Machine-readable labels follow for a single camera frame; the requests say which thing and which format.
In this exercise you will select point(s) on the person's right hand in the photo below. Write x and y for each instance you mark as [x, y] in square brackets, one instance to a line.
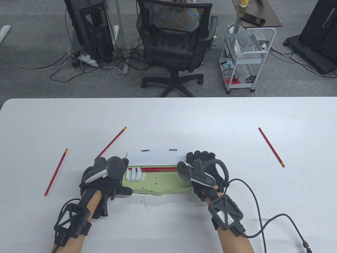
[200, 155]

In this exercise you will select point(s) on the person's left hand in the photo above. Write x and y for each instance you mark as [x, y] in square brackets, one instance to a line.
[110, 187]

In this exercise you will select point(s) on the grey white hand controller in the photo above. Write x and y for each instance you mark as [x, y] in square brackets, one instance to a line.
[197, 174]
[115, 167]

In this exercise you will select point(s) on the red wooden pencil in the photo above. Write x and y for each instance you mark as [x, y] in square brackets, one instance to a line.
[158, 167]
[113, 141]
[56, 172]
[271, 147]
[158, 170]

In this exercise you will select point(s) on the green multifunction pencil case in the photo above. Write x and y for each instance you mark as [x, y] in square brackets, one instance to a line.
[163, 181]

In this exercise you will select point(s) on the person's right forearm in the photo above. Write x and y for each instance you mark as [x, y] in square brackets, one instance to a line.
[234, 243]

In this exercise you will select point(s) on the person's left forearm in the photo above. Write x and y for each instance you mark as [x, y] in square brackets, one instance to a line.
[93, 203]

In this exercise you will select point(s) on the small red object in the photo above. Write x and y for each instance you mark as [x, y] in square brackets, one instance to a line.
[233, 81]

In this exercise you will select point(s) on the black mesh office chair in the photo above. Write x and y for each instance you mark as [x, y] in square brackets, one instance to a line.
[173, 52]

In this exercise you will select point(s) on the white utility cart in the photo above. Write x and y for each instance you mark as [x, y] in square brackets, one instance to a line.
[247, 54]

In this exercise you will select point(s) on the white power adapter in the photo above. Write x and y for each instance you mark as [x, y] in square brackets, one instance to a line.
[264, 46]

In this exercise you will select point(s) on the white power strip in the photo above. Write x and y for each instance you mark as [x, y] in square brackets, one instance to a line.
[88, 60]

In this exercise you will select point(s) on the black smartphone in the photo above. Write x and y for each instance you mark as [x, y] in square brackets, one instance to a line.
[252, 19]

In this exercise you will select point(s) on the black computer tower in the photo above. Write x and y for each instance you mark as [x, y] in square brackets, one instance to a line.
[92, 31]

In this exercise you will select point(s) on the brown side table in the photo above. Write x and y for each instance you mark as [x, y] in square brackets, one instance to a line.
[263, 10]

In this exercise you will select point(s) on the yellow cup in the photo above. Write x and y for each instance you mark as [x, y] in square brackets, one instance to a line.
[244, 3]

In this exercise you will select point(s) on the black wheeled stand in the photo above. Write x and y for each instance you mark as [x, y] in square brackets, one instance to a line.
[318, 31]

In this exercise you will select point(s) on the white flat bar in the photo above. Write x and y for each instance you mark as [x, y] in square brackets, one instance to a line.
[4, 31]

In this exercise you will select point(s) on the black left wrist camera module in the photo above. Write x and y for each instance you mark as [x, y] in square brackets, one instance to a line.
[71, 221]

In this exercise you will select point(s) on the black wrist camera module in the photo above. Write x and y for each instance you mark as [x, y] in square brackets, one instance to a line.
[225, 214]
[71, 221]

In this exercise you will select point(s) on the black right wrist camera module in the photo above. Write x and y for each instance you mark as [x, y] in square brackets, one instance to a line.
[225, 214]

